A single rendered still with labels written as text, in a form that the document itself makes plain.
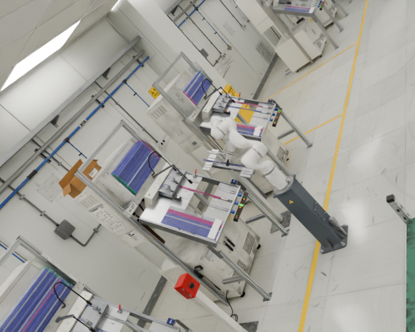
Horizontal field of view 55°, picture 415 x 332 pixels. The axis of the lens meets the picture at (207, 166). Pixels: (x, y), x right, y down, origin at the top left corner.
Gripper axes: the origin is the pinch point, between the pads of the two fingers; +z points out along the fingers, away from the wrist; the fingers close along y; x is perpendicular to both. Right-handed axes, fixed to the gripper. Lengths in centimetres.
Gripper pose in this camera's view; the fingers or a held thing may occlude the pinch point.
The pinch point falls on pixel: (228, 163)
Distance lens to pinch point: 388.2
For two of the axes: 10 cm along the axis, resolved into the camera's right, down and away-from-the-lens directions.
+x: 9.5, 2.9, -1.3
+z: -1.4, 7.3, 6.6
